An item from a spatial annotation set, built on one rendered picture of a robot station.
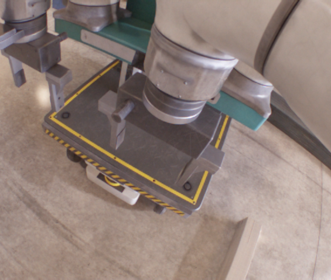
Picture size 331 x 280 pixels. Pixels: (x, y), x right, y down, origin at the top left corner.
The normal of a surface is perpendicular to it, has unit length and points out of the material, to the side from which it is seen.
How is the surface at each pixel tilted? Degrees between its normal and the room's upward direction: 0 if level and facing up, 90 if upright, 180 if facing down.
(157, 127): 90
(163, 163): 0
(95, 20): 15
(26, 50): 90
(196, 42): 94
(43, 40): 0
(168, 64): 90
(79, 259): 0
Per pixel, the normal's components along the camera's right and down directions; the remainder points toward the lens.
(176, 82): -0.42, 0.66
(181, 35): -0.54, 0.71
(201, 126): 0.26, -0.57
